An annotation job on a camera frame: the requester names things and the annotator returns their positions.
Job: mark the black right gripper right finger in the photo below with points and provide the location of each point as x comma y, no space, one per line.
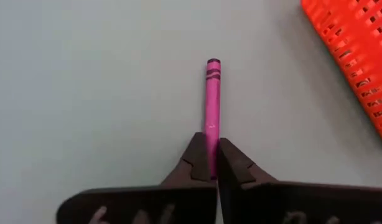
287,205

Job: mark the purple crayon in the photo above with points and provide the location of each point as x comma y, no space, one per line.
212,99

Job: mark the orange plastic basket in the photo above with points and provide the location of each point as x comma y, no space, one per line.
359,46

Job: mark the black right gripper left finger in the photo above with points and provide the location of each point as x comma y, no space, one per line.
147,205

